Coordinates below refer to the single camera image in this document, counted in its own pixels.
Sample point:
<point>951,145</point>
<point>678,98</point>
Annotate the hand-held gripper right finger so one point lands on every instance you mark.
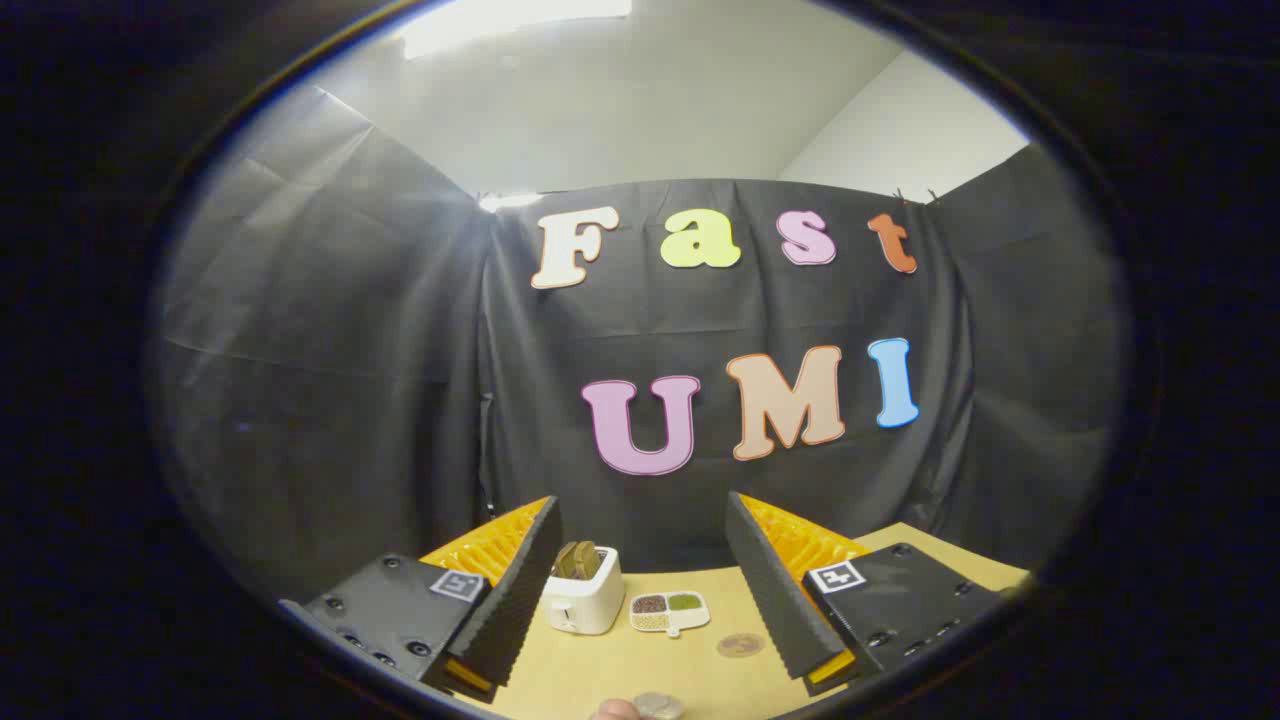
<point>770,580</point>

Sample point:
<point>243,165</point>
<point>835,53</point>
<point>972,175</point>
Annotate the white toaster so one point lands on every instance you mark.
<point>590,600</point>

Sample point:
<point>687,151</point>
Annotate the brown toast slices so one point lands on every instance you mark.
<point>578,560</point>

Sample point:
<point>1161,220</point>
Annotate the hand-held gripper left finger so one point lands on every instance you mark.
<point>520,590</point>

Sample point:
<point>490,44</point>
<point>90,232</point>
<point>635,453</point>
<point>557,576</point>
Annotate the clear cup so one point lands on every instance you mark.
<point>658,706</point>

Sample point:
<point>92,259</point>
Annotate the black backdrop cloth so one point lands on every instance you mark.
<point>380,400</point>

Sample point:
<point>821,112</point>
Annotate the white divided dish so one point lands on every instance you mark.
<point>668,611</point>

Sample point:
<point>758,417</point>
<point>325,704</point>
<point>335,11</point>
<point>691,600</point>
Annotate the wooden table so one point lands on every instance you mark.
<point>650,670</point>

